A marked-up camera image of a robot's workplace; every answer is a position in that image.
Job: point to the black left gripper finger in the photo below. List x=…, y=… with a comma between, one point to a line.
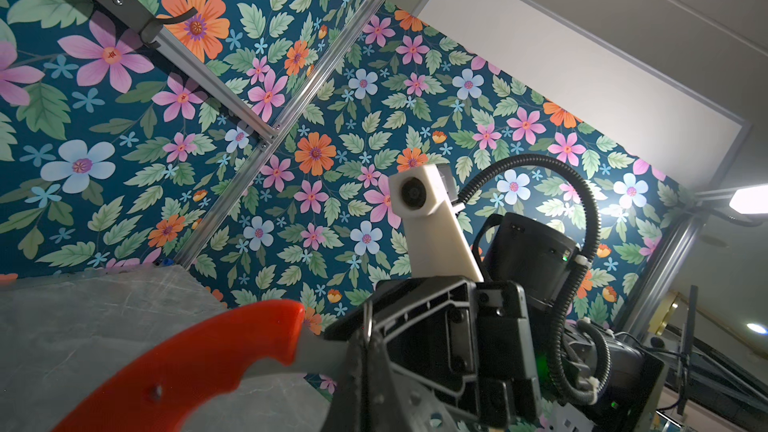
x=370, y=396

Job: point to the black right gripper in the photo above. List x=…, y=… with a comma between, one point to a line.
x=469, y=344

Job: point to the red keyring opener tool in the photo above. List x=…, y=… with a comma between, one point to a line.
x=159, y=390

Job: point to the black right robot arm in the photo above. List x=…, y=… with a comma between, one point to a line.
x=622, y=381

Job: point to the white ceiling light panel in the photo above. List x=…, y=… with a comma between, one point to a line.
x=687, y=136

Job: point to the aluminium back top beam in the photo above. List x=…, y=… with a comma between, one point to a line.
x=183, y=59

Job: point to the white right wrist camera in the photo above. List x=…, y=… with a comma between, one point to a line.
x=425, y=199

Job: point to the aluminium back right post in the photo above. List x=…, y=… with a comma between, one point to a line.
x=294, y=109

